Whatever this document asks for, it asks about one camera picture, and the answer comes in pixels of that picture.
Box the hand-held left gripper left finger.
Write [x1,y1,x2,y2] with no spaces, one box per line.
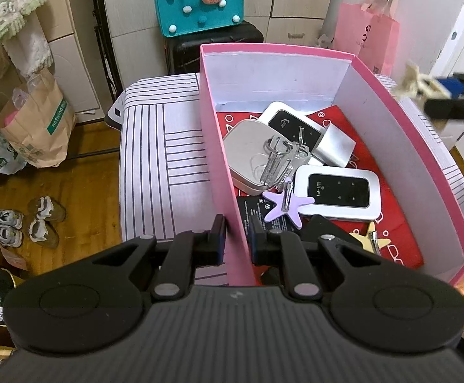
[92,214,228,302]

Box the black suitcase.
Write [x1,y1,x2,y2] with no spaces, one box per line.
[164,22,265,76]

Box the white fluffy robe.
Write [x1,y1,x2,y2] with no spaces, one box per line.
[0,0,53,84]

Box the teal felt handbag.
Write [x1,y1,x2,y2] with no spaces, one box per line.
[154,0,244,37]

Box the white router with round logo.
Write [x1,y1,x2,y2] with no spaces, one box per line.
[258,101,325,148]

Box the black clothes rack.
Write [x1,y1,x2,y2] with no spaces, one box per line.
[87,0,125,160]

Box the white plastic bag green logo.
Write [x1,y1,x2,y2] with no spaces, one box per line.
[0,128,27,174]

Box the brown paper bag green label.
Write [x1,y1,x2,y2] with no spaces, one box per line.
[0,68,76,168]

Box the white square box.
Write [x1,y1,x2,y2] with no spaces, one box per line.
[314,123,357,167]

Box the cream star hair clip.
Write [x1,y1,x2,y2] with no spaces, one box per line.
[352,221,392,256]

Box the bunch of metal keys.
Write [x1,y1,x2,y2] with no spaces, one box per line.
[256,128,316,192]

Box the white router with signal symbol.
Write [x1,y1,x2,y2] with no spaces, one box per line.
[295,165,382,223]

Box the purple star hair clip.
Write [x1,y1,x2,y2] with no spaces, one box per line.
[261,189,316,228]

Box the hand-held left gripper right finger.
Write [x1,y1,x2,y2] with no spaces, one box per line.
[248,215,380,302]

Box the black battery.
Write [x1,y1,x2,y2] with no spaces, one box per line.
[237,195,296,234]

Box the striped tablecloth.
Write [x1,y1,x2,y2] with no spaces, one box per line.
[104,72,464,288]

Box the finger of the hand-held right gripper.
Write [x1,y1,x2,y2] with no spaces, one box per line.
[433,72,464,97]
[423,96,464,126]

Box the beige wardrobe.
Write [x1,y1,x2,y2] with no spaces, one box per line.
[96,0,340,42]

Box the pink cardboard box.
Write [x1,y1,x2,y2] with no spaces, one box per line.
[199,43,464,288]

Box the black back cover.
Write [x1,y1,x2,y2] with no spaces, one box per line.
[262,214,360,286]

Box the silver rounded tin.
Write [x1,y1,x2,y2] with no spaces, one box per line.
[222,120,296,189]

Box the pink shopping bag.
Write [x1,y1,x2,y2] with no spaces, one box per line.
[333,2,400,76]

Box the large beige cardboard box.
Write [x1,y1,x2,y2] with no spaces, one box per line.
[36,0,101,114]

